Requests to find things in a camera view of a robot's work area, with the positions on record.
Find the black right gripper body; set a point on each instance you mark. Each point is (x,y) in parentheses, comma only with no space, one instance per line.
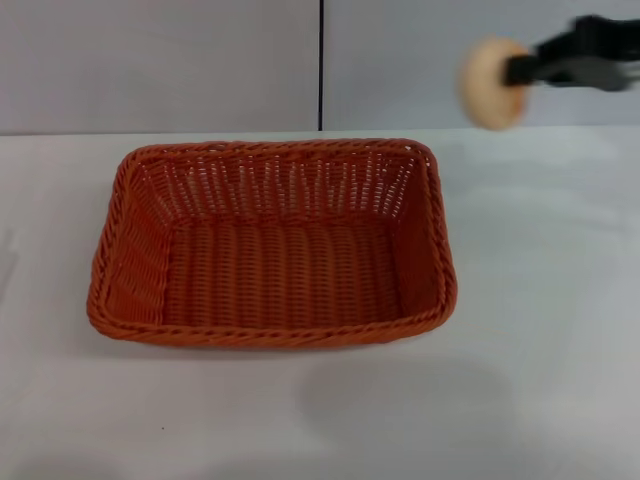
(590,55)

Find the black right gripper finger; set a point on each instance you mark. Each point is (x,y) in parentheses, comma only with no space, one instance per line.
(522,71)

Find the round bread bun with sesame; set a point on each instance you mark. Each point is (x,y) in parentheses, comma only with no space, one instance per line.
(487,85)

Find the orange woven plastic basket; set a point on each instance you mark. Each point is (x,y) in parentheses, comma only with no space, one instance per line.
(280,250)

